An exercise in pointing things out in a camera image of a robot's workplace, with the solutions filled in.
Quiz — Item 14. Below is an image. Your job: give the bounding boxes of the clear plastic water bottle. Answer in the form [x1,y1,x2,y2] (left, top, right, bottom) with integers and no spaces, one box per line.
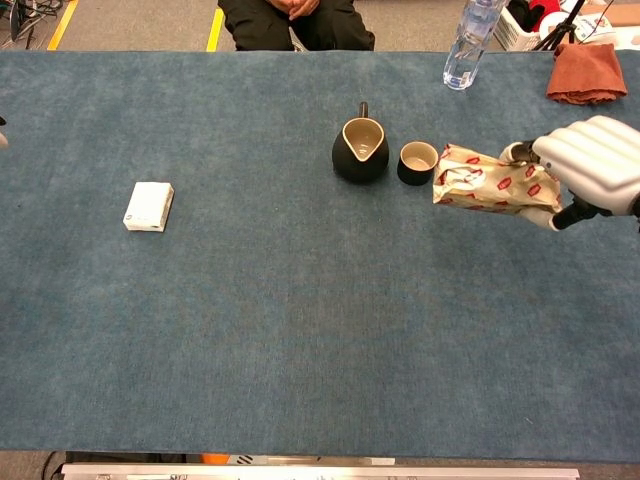
[442,0,507,92]

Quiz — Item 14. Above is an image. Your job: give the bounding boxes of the seated person in black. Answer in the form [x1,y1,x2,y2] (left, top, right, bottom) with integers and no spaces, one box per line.
[217,0,376,52]

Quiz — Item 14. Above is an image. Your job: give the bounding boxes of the white plastic basket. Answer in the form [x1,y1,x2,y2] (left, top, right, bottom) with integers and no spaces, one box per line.
[492,4,545,52]

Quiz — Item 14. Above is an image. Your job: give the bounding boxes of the small white box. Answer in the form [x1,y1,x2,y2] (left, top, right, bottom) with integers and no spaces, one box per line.
[122,181,176,234]

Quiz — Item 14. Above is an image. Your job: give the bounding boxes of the blue felt table cover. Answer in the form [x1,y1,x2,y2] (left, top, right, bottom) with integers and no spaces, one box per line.
[0,49,640,464]

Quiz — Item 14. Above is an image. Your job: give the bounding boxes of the white printed bag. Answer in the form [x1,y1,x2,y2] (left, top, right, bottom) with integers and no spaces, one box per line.
[573,12,619,45]

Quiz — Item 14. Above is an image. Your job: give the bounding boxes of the black floor cables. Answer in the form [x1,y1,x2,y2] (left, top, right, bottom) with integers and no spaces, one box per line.
[0,0,65,42]

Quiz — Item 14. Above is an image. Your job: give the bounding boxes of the aluminium profile rail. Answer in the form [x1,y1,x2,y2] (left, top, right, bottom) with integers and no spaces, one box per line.
[60,463,581,480]

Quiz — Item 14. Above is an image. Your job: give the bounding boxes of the black ceramic cup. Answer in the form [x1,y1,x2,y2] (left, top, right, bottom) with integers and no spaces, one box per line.
[396,141,440,187]

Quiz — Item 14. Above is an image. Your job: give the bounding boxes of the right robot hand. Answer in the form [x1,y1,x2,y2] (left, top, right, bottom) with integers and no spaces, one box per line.
[499,115,640,232]

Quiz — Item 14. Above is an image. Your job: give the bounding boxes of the black tripod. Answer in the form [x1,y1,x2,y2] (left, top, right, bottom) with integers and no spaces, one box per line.
[532,0,587,51]

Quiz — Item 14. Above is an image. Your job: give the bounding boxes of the orange-brown folded cloth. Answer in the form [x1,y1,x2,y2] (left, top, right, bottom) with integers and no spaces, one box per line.
[545,42,629,106]

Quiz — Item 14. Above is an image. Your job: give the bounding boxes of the beige snack bag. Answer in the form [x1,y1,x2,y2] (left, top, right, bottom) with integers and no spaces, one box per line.
[432,143,564,216]

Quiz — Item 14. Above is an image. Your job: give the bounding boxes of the black ceramic pitcher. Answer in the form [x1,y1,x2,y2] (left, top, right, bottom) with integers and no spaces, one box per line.
[331,101,391,184]

